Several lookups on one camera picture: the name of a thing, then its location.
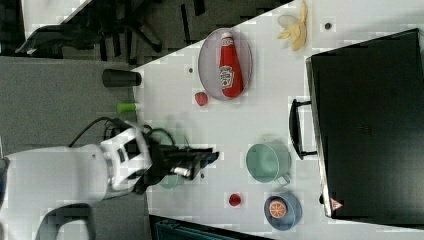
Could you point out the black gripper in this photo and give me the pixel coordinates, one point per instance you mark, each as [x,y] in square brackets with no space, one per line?
[189,167]

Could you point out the black toaster oven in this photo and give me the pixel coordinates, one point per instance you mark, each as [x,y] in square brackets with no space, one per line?
[368,109]

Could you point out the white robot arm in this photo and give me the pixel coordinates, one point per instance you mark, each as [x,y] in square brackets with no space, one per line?
[44,189]

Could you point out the small red fruit toy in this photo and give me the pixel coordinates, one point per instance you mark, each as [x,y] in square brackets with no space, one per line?
[234,199]

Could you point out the red strawberry toy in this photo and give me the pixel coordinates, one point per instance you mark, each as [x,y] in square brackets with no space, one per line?
[201,98]

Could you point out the green mug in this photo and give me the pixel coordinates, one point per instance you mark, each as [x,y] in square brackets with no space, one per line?
[267,162]

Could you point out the dark blue crate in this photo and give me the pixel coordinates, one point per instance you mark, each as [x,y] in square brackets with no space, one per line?
[170,229]

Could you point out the red ketchup bottle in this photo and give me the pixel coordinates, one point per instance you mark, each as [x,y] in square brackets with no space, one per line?
[230,74]

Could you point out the orange slice toy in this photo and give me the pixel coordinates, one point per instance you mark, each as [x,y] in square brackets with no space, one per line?
[277,208]

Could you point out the green marker pen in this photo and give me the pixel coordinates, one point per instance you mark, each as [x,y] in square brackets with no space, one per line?
[126,107]

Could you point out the blue bowl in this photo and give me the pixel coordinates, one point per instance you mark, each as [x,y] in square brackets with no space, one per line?
[294,212]

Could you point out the pink round plate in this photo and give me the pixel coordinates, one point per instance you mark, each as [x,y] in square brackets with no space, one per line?
[209,61]

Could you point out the peeled banana toy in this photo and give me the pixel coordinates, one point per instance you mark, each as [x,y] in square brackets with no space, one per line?
[297,31]

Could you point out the black office chair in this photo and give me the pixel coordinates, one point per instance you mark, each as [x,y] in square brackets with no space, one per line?
[81,23]

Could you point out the black cylinder post upper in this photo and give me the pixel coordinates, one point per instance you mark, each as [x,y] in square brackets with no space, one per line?
[120,78]

